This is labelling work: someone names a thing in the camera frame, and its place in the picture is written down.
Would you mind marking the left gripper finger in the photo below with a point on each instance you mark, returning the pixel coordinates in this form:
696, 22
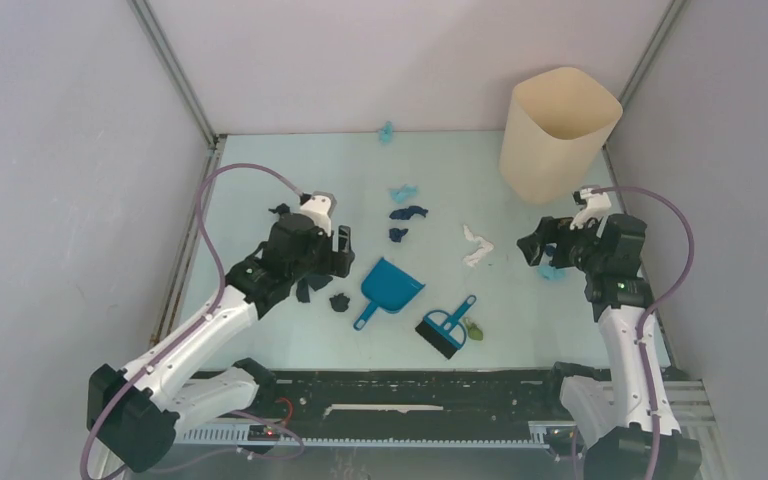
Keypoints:
344, 246
340, 263

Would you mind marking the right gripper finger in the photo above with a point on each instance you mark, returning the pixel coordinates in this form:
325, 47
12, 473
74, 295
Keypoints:
532, 247
547, 253

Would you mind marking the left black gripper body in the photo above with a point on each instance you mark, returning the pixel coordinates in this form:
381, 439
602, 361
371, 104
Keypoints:
318, 258

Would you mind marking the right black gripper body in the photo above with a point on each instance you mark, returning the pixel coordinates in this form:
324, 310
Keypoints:
575, 247

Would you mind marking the light blue scrap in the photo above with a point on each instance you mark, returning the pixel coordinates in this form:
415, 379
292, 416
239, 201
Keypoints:
550, 273
386, 133
403, 193

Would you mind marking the blue plastic dustpan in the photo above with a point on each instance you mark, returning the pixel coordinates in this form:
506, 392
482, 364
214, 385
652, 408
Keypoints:
387, 288

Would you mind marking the white paper scrap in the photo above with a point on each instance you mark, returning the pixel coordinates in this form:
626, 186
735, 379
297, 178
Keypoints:
482, 247

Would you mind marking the green paper scrap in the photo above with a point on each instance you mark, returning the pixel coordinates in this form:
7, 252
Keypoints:
473, 330

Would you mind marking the blue hand brush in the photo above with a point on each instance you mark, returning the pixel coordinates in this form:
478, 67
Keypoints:
445, 331

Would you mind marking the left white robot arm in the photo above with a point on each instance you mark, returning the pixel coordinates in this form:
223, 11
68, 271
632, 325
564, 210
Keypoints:
137, 411

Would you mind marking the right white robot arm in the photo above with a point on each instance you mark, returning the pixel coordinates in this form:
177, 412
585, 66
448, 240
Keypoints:
633, 435

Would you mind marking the black flat scrap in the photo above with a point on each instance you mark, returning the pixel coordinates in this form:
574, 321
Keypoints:
311, 282

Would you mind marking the black scrap far left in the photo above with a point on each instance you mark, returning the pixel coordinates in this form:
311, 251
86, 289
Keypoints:
280, 210

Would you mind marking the black crumpled ball scrap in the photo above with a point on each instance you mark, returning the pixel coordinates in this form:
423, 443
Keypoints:
340, 302

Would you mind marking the dark blue small scrap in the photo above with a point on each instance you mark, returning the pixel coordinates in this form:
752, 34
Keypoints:
396, 235

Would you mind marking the beige waste bin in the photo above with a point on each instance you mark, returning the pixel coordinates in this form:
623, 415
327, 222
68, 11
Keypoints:
557, 123

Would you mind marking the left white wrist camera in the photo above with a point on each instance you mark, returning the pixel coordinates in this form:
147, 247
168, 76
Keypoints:
319, 207

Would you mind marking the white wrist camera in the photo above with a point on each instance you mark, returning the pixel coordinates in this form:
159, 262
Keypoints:
593, 203
319, 207

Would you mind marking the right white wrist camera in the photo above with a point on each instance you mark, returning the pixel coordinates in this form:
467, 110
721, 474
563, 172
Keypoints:
593, 203

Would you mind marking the light blue scrap at wall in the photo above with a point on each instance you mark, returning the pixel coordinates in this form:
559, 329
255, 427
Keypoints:
386, 133

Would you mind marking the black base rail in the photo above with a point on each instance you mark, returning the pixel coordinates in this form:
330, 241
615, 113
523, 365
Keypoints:
415, 405

